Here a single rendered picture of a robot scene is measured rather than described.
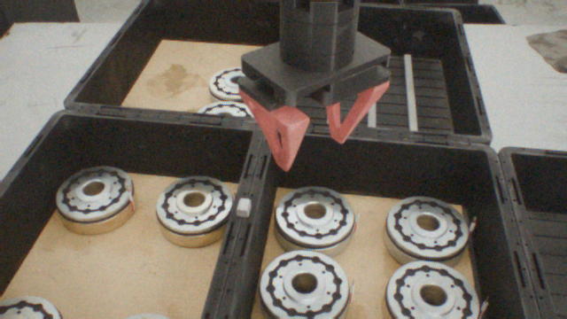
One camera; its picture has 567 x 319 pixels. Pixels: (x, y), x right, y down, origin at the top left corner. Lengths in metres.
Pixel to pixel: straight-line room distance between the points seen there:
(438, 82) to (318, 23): 0.67
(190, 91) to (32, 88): 0.47
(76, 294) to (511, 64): 1.10
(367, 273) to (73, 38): 1.07
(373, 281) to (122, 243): 0.32
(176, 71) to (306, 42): 0.67
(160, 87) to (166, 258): 0.40
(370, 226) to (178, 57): 0.55
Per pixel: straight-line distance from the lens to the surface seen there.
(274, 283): 0.61
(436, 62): 1.08
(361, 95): 0.44
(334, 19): 0.37
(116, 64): 0.93
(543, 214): 0.81
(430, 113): 0.93
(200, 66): 1.03
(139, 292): 0.66
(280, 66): 0.39
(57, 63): 1.39
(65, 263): 0.72
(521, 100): 1.27
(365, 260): 0.68
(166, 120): 0.73
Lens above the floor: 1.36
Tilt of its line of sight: 42 degrees down
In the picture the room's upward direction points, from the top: straight up
